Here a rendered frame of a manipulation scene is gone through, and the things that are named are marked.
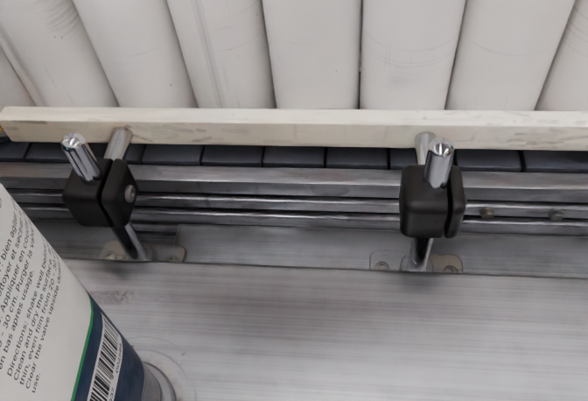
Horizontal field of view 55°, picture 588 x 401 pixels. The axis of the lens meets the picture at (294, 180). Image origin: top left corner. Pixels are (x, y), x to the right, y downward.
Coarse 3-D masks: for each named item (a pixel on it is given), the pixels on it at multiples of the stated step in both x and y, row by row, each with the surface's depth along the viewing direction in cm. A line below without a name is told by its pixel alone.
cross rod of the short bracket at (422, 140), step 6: (420, 132) 31; (426, 132) 30; (420, 138) 30; (426, 138) 30; (432, 138) 30; (420, 144) 30; (426, 144) 30; (420, 150) 30; (426, 150) 30; (420, 156) 30; (420, 162) 29
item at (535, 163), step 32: (0, 160) 36; (32, 160) 36; (64, 160) 35; (128, 160) 35; (160, 160) 35; (192, 160) 34; (224, 160) 34; (256, 160) 34; (288, 160) 34; (320, 160) 34; (352, 160) 34; (384, 160) 33; (480, 160) 33; (512, 160) 33; (544, 160) 32; (576, 160) 32
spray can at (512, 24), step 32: (480, 0) 27; (512, 0) 26; (544, 0) 25; (480, 32) 28; (512, 32) 27; (544, 32) 27; (480, 64) 29; (512, 64) 28; (544, 64) 29; (448, 96) 33; (480, 96) 31; (512, 96) 30
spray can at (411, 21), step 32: (384, 0) 26; (416, 0) 26; (448, 0) 26; (384, 32) 28; (416, 32) 27; (448, 32) 28; (384, 64) 29; (416, 64) 29; (448, 64) 30; (384, 96) 31; (416, 96) 30
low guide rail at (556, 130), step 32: (32, 128) 33; (64, 128) 33; (96, 128) 33; (128, 128) 32; (160, 128) 32; (192, 128) 32; (224, 128) 32; (256, 128) 32; (288, 128) 31; (320, 128) 31; (352, 128) 31; (384, 128) 31; (416, 128) 30; (448, 128) 30; (480, 128) 30; (512, 128) 30; (544, 128) 30; (576, 128) 29
